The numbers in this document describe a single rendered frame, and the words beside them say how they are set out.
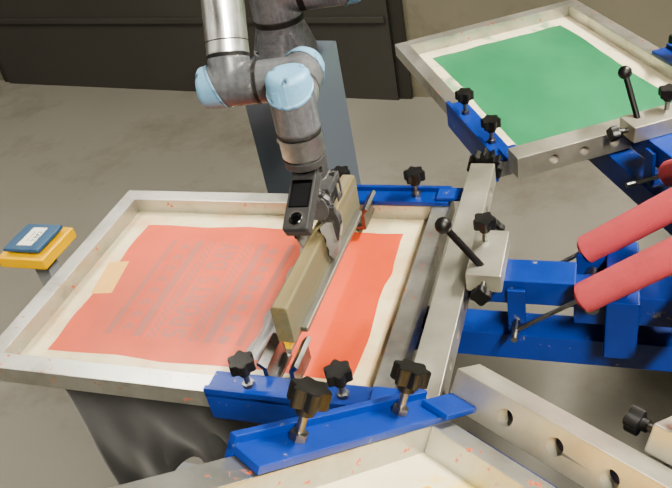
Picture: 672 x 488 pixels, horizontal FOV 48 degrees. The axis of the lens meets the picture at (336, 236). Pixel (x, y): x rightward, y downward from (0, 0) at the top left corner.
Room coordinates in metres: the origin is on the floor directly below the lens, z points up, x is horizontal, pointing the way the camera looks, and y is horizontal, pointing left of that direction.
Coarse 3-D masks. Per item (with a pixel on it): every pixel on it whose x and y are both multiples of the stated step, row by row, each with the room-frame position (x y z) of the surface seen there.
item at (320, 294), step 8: (360, 216) 1.26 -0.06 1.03; (352, 224) 1.23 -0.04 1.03; (352, 232) 1.20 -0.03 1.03; (344, 240) 1.18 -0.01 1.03; (344, 248) 1.15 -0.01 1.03; (336, 264) 1.11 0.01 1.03; (328, 272) 1.09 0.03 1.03; (328, 280) 1.07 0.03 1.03; (320, 288) 1.05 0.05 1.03; (320, 296) 1.03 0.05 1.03; (312, 304) 1.01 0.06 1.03; (320, 304) 1.01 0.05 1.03; (312, 312) 0.99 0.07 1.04; (304, 320) 0.97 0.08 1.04; (312, 320) 0.97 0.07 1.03; (304, 328) 0.96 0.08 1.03
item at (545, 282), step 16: (512, 272) 0.98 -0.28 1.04; (528, 272) 0.97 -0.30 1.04; (544, 272) 0.96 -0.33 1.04; (560, 272) 0.95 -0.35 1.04; (576, 272) 0.95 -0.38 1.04; (512, 288) 0.96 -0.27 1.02; (528, 288) 0.95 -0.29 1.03; (544, 288) 0.94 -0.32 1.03; (560, 288) 0.93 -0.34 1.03; (544, 304) 0.94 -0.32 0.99; (560, 304) 0.93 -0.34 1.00
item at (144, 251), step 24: (144, 240) 1.44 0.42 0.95; (168, 240) 1.42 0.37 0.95; (192, 240) 1.40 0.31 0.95; (216, 240) 1.39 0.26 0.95; (240, 240) 1.37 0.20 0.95; (264, 240) 1.35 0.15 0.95; (288, 240) 1.33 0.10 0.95; (360, 240) 1.28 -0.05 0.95; (384, 240) 1.26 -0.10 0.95; (144, 264) 1.35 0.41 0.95; (288, 264) 1.25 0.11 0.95; (360, 264) 1.20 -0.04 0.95; (384, 264) 1.18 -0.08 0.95; (336, 288) 1.14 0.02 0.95; (360, 288) 1.12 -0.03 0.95
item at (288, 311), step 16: (352, 176) 1.30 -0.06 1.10; (352, 192) 1.27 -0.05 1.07; (336, 208) 1.20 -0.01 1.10; (352, 208) 1.26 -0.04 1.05; (320, 224) 1.15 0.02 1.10; (320, 240) 1.10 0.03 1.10; (304, 256) 1.06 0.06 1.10; (320, 256) 1.08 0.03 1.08; (304, 272) 1.02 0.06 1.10; (320, 272) 1.07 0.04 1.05; (288, 288) 0.98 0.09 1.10; (304, 288) 1.00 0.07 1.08; (288, 304) 0.94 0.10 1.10; (304, 304) 0.99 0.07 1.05; (288, 320) 0.93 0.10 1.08; (288, 336) 0.93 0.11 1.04
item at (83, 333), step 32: (128, 288) 1.28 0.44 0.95; (96, 320) 1.19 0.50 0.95; (320, 320) 1.06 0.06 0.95; (352, 320) 1.04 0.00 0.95; (96, 352) 1.10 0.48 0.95; (128, 352) 1.08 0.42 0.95; (160, 352) 1.06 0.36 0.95; (192, 352) 1.04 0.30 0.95; (224, 352) 1.02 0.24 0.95; (320, 352) 0.97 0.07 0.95; (352, 352) 0.96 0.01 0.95
